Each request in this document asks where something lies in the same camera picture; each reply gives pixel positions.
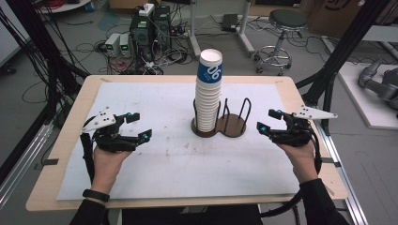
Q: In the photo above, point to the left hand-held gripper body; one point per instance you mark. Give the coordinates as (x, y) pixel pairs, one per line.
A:
(111, 140)

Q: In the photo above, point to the cardboard box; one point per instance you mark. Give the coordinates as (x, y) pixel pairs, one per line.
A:
(331, 14)

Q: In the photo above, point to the black box on floor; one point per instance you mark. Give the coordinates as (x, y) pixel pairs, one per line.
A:
(229, 22)

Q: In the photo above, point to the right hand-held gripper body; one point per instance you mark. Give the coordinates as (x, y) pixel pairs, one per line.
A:
(294, 134)

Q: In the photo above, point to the aluminium rail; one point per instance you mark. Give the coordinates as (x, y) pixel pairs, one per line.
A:
(347, 187)
(22, 165)

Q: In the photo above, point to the person's right hand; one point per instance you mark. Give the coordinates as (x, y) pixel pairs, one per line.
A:
(302, 159)

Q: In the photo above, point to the person's left hand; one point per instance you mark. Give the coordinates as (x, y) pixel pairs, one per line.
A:
(106, 165)

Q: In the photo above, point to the wooden table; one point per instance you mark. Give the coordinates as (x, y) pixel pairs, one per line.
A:
(78, 103)

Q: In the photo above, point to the stack of white paper cups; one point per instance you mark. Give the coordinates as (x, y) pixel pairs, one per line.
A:
(207, 106)

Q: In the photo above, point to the black round stool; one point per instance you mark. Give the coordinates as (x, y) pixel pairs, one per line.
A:
(287, 18)

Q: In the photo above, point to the blue banded paper cup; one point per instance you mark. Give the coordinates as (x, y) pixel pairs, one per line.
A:
(210, 67)

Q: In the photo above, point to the black computer tower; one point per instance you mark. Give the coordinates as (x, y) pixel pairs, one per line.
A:
(147, 34)

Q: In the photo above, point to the white platform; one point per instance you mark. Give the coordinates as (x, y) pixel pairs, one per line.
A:
(359, 103)

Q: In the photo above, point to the black wristband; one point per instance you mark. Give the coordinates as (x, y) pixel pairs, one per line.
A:
(95, 195)

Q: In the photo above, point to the grey power supply unit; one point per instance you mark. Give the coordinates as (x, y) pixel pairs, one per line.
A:
(112, 43)
(125, 45)

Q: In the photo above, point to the white desk frame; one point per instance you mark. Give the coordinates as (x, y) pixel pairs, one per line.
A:
(194, 37)

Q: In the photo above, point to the white power strip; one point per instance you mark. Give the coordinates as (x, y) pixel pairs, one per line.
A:
(146, 10)

